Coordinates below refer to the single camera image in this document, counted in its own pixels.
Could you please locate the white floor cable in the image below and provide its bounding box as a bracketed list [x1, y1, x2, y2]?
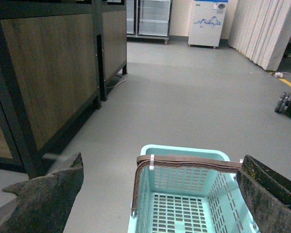
[106, 75, 127, 89]

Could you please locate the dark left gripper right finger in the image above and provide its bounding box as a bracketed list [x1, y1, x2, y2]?
[236, 155, 291, 233]

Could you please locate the brown basket handle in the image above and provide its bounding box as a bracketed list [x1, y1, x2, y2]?
[130, 154, 243, 216]

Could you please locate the white chest freezer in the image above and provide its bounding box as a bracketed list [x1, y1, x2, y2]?
[188, 0, 228, 49]

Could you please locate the wooden display stand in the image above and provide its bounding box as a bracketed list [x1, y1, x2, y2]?
[0, 0, 101, 179]
[93, 0, 128, 101]

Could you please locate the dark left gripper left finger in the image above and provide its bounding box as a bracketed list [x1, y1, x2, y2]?
[0, 152, 84, 233]

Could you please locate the light blue plastic basket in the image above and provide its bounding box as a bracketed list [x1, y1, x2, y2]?
[127, 144, 260, 233]

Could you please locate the white power strip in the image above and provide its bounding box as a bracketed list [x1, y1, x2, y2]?
[271, 72, 283, 79]

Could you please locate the glass door refrigerator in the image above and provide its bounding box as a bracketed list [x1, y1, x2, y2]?
[126, 0, 173, 45]

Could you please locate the white folding partition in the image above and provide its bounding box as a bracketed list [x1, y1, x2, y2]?
[228, 0, 291, 71]

